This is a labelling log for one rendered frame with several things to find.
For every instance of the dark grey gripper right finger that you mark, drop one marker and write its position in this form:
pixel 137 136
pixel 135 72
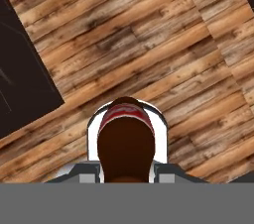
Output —
pixel 168 172

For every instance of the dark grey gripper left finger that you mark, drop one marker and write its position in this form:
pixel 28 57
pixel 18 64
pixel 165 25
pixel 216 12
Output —
pixel 86 172

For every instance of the brown bottle with red label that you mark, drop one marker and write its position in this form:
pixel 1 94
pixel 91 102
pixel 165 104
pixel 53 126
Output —
pixel 126 142

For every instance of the dark brown cabinet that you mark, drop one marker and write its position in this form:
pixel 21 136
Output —
pixel 23 82

